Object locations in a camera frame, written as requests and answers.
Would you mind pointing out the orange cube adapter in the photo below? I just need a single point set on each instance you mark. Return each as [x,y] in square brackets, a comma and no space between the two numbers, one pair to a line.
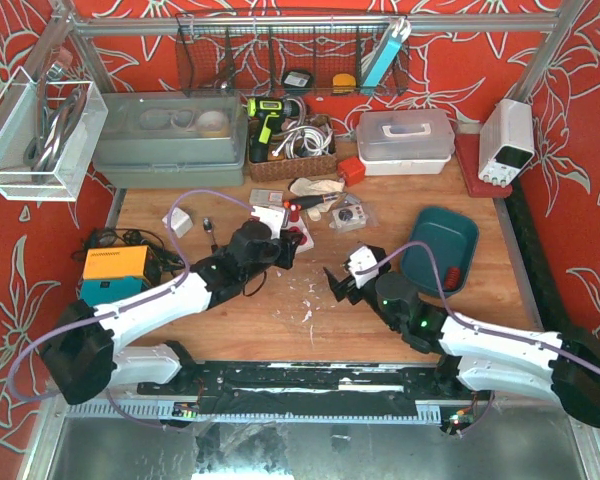
[351,170]

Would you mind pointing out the clear acrylic wall bin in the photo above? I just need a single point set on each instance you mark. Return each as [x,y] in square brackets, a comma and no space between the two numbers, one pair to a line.
[48,134]

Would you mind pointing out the red handled ratchet wrench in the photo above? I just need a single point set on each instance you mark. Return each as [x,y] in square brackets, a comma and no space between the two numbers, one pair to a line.
[208,228]

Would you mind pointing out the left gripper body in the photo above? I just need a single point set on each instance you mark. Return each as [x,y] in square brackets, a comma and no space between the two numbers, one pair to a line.
[288,248]

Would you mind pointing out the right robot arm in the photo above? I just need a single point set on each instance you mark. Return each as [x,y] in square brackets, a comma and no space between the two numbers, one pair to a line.
[558,367]

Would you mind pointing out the clear drill bit case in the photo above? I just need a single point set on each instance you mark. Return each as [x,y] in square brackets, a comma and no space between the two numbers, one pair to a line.
[266,197]

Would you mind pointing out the black wire shelf basket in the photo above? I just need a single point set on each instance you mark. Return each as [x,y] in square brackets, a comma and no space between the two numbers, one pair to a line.
[247,52]

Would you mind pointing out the white plug adapter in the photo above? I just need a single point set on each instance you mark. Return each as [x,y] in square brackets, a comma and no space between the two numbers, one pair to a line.
[181,222]

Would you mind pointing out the yellow tape measure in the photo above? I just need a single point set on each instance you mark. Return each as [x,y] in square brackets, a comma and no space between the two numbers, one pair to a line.
[343,84]

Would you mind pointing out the woven wicker basket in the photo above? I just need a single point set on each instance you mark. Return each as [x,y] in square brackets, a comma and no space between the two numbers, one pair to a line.
[288,169]

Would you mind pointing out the white peg board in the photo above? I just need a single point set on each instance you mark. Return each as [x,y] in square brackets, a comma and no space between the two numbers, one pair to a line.
[302,224]

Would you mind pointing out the white clear storage box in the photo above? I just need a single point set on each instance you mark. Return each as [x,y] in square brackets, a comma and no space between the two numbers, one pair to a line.
[405,142]

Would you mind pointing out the small white metal bracket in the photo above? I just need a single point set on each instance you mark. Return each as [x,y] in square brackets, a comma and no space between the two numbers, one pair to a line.
[350,199]

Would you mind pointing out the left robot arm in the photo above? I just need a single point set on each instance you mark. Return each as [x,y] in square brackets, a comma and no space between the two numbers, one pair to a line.
[91,348]

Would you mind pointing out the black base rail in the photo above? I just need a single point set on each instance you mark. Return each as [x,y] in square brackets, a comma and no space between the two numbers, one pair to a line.
[306,389]

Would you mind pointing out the red book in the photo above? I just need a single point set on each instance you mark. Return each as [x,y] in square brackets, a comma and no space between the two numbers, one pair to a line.
[467,154]

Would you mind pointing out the grey lidded storage box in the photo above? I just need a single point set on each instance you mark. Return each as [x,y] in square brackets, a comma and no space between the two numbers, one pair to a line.
[161,140]

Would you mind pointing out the yellow teal device box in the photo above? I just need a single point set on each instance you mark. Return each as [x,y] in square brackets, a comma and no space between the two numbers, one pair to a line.
[117,273]

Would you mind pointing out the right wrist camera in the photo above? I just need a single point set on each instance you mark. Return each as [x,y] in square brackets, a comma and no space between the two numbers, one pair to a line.
[361,264]

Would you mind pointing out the beige work glove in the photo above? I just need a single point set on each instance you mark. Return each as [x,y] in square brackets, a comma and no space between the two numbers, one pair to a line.
[305,186]

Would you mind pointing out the black tape measure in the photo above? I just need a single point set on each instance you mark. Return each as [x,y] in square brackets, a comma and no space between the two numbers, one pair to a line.
[297,82]

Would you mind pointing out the white bench power supply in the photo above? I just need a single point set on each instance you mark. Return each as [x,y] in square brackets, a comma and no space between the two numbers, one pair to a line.
[506,143]

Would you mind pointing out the orange black screwdriver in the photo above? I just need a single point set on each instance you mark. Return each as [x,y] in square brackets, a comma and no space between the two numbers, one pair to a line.
[309,201]

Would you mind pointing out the green black cordless drill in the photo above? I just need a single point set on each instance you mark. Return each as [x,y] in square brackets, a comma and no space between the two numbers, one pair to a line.
[270,113]

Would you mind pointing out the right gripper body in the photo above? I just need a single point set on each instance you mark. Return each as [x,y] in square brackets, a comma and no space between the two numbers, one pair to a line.
[344,286]

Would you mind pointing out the blue white power bank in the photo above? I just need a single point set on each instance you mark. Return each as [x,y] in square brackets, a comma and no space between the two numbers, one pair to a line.
[375,64]

